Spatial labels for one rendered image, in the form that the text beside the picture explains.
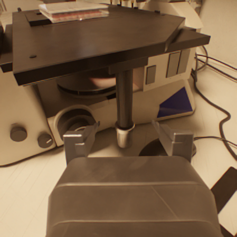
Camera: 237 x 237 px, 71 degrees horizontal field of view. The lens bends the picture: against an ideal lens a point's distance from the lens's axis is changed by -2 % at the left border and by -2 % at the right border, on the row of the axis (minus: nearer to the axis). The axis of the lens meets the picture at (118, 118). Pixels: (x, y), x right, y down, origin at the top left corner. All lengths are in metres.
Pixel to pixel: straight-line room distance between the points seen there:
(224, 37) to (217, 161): 0.53
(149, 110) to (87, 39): 0.22
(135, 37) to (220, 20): 0.63
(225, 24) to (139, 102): 0.52
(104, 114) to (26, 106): 0.13
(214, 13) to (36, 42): 0.70
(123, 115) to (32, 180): 0.18
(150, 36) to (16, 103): 0.20
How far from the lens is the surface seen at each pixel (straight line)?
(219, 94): 0.53
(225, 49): 0.77
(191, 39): 0.22
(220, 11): 0.79
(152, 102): 0.35
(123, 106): 0.25
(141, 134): 0.35
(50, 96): 0.36
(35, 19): 0.27
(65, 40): 0.17
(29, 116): 0.29
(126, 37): 0.17
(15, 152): 0.33
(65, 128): 0.28
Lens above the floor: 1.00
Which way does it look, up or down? 40 degrees down
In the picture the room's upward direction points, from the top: 2 degrees counter-clockwise
